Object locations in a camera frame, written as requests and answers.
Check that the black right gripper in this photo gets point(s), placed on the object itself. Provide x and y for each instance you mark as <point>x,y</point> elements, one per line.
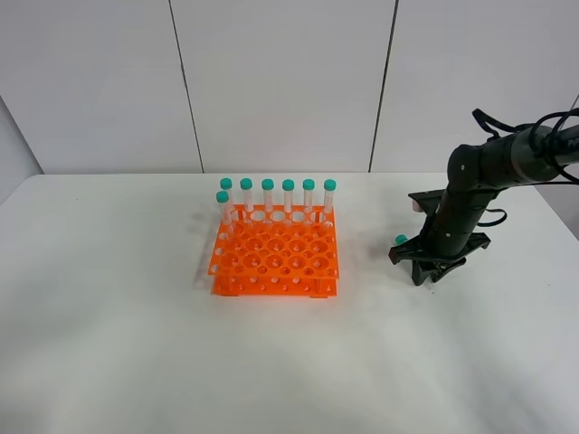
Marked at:
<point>439,247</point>

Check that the teal capped test tube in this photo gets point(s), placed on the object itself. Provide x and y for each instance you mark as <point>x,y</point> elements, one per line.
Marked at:
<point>400,239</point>

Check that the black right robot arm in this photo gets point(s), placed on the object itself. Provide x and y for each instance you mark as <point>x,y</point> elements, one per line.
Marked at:
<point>476,176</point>

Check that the orange test tube rack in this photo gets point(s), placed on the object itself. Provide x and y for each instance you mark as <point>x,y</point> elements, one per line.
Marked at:
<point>276,254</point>

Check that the second row left tube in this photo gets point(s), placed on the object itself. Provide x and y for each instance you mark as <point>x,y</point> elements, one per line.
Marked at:
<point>226,216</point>

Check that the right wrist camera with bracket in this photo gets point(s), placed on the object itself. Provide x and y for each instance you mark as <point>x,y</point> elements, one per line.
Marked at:
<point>426,202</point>

